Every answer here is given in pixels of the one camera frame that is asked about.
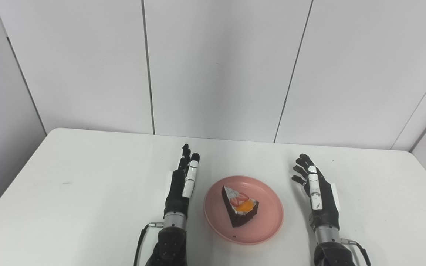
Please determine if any black and white right hand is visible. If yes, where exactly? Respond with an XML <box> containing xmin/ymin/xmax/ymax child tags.
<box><xmin>291</xmin><ymin>153</ymin><xmax>341</xmax><ymax>232</ymax></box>

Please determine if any black and white left hand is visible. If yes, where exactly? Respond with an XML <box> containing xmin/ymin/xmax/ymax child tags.
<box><xmin>163</xmin><ymin>143</ymin><xmax>201</xmax><ymax>217</ymax></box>

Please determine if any pink round plate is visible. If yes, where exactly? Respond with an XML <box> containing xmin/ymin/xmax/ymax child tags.
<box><xmin>203</xmin><ymin>175</ymin><xmax>285</xmax><ymax>246</ymax></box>

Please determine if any chocolate cake slice with fruit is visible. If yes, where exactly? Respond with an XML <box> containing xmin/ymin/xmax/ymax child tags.
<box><xmin>222</xmin><ymin>185</ymin><xmax>260</xmax><ymax>228</ymax></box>

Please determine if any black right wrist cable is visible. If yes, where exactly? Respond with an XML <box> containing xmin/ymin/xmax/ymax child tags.
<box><xmin>341</xmin><ymin>238</ymin><xmax>372</xmax><ymax>266</ymax></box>

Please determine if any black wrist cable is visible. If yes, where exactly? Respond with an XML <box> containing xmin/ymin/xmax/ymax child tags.
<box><xmin>341</xmin><ymin>238</ymin><xmax>372</xmax><ymax>266</ymax></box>
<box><xmin>133</xmin><ymin>222</ymin><xmax>165</xmax><ymax>266</ymax></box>

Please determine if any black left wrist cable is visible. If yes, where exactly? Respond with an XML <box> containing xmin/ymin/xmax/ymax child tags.
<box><xmin>133</xmin><ymin>222</ymin><xmax>165</xmax><ymax>266</ymax></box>

